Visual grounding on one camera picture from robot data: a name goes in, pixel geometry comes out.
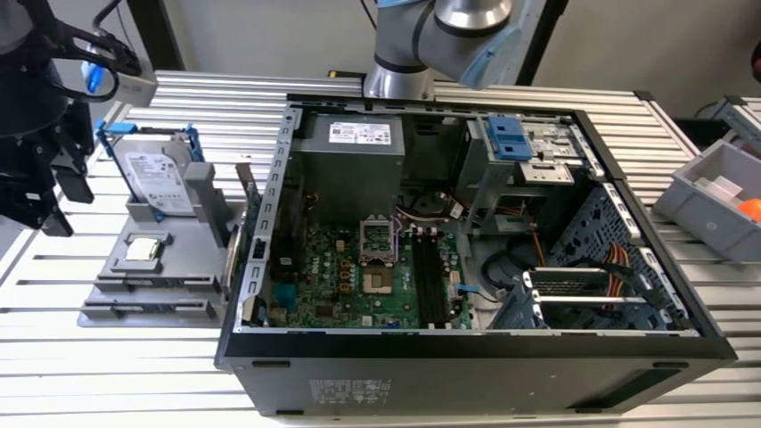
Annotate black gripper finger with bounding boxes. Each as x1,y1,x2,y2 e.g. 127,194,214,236
0,132,75,238
50,101,95,205

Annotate hard disk in blue carrier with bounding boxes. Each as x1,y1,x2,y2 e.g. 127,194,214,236
93,119,206,222

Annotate silver CPU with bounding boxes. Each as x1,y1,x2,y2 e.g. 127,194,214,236
121,237,165,262

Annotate grey parts rack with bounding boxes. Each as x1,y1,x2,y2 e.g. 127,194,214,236
78,162,247,329

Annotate blue video port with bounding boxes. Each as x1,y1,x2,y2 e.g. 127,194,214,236
273,284,298,311

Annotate grey power supply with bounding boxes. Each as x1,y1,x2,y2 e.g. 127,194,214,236
289,113,409,224

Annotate green motherboard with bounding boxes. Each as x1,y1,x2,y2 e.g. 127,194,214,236
263,222,477,331

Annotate metal socket cover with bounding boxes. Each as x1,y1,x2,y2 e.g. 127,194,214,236
358,213,398,264

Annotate CPU socket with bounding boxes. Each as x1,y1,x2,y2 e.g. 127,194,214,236
361,266,398,295

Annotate grey metal drive cage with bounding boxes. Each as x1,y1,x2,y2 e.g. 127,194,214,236
457,111,595,235

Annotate black PC case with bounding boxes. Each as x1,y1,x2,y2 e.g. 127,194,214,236
213,91,738,418

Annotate grey plastic bin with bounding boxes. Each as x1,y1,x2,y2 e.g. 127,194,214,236
651,140,761,264

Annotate white block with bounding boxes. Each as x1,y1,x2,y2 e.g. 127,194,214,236
694,176,744,202

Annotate grey metal box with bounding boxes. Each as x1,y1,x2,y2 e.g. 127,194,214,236
710,95,761,160

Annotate orange ball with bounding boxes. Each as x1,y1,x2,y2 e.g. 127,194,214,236
732,199,761,223

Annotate black frame post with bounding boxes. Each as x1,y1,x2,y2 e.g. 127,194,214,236
126,0,185,72
515,0,568,88

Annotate wire locking lever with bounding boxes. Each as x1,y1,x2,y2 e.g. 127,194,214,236
389,218,402,267

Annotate power supply wire bundle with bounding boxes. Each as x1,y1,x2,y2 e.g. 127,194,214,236
394,189,470,224

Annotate blue plastic drive bracket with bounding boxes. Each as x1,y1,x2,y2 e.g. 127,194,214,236
483,114,524,161

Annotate thick black cables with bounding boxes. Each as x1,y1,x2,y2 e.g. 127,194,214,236
478,247,535,304

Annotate thin orange wire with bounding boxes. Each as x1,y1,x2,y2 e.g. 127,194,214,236
531,222,547,268

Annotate orange yellow wire bundle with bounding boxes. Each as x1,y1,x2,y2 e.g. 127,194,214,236
599,243,631,300

